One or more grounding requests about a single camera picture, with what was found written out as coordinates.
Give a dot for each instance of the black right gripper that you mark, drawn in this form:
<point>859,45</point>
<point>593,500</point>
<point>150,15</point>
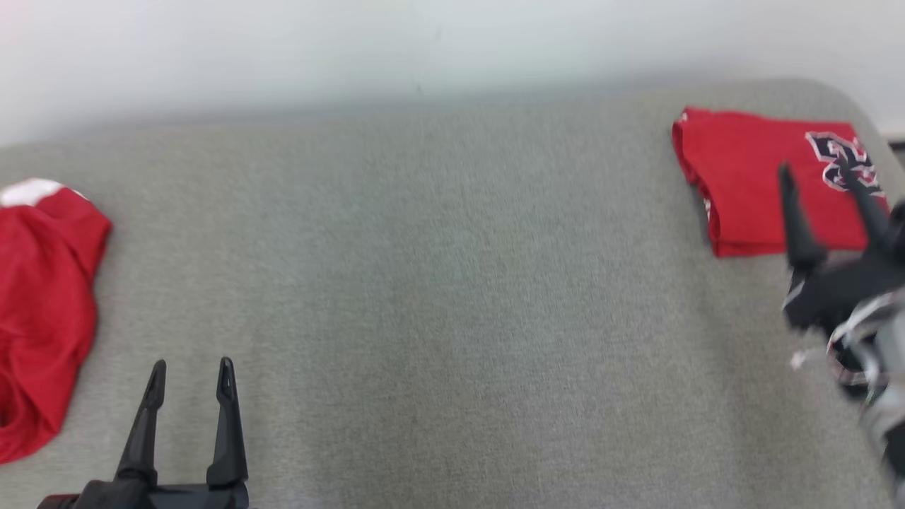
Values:
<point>834,290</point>

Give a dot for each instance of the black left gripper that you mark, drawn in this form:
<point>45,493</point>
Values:
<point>205,497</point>

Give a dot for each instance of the red jersey with number print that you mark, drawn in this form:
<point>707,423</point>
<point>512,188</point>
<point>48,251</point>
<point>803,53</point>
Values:
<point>749,184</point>

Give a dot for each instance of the red shorts with white stripes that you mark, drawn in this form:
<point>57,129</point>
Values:
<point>42,311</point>

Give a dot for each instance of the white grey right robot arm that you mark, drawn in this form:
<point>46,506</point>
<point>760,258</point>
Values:
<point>877,367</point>

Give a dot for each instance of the grey fabric sofa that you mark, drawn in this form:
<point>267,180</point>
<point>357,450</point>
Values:
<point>424,283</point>

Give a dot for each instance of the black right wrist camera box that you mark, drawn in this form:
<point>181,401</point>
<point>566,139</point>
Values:
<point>899,223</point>

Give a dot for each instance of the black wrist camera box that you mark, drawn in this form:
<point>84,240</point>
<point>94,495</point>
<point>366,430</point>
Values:
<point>106,496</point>
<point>899,223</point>

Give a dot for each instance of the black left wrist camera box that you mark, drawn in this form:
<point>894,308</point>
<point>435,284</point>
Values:
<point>106,496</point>

